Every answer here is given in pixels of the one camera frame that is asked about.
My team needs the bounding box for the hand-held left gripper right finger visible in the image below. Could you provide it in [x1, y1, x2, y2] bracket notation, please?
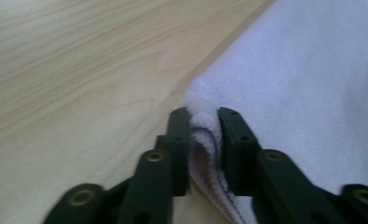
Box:
[218, 106, 349, 224]

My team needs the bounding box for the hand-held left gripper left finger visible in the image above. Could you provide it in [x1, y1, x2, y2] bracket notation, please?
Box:
[116, 106, 193, 224]

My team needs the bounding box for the pale lavender printed towel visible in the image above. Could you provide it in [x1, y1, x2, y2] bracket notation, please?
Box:
[181, 0, 368, 224]

